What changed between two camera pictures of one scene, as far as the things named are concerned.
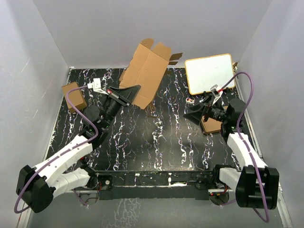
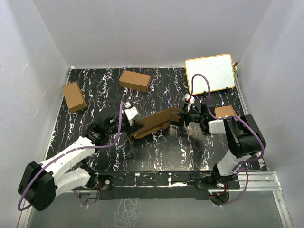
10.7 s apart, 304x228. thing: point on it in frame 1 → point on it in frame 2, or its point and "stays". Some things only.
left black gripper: [123, 97] → [136, 126]
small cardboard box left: [75, 97] stays
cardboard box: [147, 69] → [156, 121]
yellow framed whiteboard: [204, 73] stays
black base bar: [134, 185] stays
